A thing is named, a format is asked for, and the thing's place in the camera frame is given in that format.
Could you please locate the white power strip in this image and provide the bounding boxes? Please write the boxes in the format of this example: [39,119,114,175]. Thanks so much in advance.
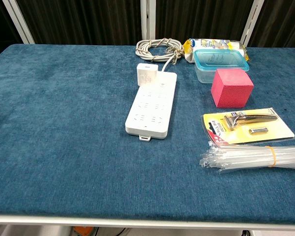
[125,71,178,143]

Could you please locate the white power adapter box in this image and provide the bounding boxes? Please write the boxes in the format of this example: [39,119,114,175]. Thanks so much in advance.
[136,63,159,87]

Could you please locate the blue table cloth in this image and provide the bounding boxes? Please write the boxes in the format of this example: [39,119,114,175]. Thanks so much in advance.
[0,43,295,226]

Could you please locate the red foam cube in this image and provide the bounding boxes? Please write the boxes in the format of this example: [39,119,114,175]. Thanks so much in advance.
[210,68,255,109]

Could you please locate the clear container with teal lid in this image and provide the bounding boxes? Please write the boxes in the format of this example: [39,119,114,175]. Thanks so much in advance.
[192,49,250,85]

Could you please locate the razor in yellow blister pack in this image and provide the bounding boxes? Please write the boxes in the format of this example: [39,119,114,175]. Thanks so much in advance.
[202,107,295,147]

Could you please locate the white yellow bag roll package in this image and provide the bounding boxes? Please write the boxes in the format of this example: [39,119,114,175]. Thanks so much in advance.
[183,38,250,64]

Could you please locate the bundle of clear straws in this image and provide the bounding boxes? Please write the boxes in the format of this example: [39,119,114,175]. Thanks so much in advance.
[199,141,295,174]

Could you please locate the black pleated curtain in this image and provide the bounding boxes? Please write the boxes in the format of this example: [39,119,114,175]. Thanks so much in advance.
[0,0,295,62]

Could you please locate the yellow rubber band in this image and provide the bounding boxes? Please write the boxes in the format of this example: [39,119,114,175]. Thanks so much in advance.
[265,146,277,168]

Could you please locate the white cable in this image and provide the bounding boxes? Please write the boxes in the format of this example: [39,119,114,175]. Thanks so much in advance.
[135,38,185,72]

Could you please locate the white upright frame post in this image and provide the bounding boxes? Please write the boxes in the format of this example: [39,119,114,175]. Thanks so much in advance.
[140,0,157,41]

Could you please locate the black floor cables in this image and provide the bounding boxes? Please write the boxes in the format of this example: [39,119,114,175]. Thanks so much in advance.
[93,227,128,236]

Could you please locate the white slanted frame post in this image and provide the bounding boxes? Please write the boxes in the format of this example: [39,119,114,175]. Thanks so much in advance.
[240,0,265,48]
[1,0,35,45]

